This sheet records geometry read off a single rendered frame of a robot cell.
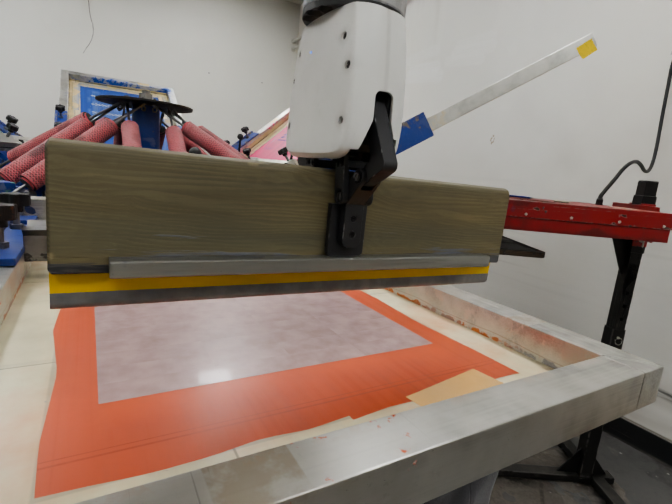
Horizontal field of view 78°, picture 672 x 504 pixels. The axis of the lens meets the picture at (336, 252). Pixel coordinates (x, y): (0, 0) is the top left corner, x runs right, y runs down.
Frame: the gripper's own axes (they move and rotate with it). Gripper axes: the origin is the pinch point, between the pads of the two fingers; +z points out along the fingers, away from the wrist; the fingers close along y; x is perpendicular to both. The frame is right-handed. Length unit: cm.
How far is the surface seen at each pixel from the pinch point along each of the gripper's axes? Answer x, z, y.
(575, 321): 201, 60, -83
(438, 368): 13.5, 14.3, 0.9
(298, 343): 2.6, 14.4, -9.3
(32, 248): -24, 11, -43
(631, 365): 26.3, 10.6, 12.3
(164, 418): -12.4, 14.6, -0.5
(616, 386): 20.9, 11.0, 13.6
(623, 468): 179, 108, -40
